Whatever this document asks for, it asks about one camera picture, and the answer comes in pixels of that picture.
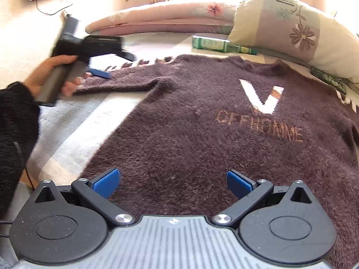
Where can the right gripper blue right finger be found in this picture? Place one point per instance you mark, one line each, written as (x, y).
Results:
(251, 196)

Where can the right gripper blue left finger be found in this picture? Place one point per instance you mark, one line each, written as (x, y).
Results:
(94, 193)

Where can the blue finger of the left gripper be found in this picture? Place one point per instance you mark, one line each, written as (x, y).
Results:
(99, 73)
(125, 55)

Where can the dark brown fuzzy sweater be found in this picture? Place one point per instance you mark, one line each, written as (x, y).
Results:
(274, 90)

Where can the person left forearm black sleeve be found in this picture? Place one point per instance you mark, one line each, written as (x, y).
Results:
(19, 134)

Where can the striped pastel bed sheet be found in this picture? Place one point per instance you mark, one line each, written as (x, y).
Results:
(84, 117)

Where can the pink floral folded quilt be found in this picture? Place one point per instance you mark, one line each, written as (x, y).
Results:
(187, 17)

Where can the green glass bottle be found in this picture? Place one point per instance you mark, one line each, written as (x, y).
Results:
(219, 45)

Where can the dark green patterned packet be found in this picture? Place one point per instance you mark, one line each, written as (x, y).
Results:
(329, 79)

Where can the floral cream pillow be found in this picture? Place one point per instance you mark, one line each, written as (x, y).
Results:
(296, 29)

